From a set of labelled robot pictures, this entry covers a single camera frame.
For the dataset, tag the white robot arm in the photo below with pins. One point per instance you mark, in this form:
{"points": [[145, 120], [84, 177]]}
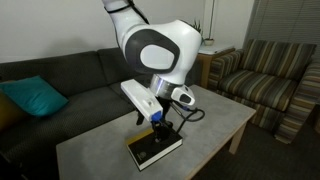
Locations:
{"points": [[165, 51]]}

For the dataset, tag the wooden side table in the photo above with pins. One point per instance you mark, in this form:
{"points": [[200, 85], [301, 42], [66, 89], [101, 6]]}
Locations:
{"points": [[208, 53]]}

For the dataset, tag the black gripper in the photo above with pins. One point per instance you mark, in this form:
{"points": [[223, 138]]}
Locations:
{"points": [[162, 128]]}

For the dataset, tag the black book with yellow spine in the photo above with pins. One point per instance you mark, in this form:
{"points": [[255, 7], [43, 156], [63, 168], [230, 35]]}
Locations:
{"points": [[145, 150]]}

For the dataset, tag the teal throw pillow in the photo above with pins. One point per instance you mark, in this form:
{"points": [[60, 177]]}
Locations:
{"points": [[35, 96]]}

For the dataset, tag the striped armchair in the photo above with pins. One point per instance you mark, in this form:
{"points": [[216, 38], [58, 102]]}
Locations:
{"points": [[280, 80]]}

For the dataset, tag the window blinds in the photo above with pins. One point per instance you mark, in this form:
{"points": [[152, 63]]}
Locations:
{"points": [[286, 20]]}

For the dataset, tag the dark grey patterned sofa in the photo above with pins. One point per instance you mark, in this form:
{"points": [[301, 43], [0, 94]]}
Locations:
{"points": [[91, 83]]}

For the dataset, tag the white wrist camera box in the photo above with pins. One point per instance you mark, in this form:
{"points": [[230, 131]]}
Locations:
{"points": [[143, 99]]}

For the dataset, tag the small white plant pot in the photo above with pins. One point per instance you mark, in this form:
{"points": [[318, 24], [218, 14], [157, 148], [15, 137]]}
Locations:
{"points": [[208, 42]]}

